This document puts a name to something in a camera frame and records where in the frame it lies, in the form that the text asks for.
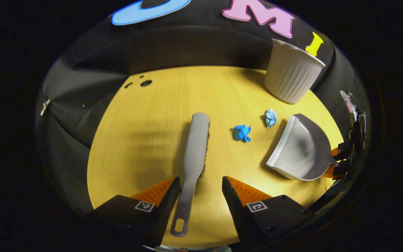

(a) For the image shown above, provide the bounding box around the white ribbed garbage bin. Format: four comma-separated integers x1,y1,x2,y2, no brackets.
264,38,326,104

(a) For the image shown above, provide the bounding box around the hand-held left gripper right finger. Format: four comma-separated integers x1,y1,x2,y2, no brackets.
222,176,317,250

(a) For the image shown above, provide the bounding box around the light blue paper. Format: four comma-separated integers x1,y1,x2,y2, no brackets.
264,108,278,128

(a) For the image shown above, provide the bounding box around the small grey broom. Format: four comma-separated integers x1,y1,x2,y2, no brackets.
170,113,210,238

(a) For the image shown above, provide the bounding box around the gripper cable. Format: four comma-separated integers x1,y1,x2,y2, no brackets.
340,90,359,123

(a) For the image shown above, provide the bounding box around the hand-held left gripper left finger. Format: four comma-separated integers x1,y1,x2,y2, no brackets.
90,177,181,247

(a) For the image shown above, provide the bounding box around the black backdrop cloth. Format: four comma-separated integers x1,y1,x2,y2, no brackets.
35,0,370,214

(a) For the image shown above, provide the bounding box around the dark blue paper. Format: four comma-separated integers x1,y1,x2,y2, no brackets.
232,125,252,142

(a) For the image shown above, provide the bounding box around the grey dustpan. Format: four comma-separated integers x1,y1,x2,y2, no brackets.
266,113,337,181

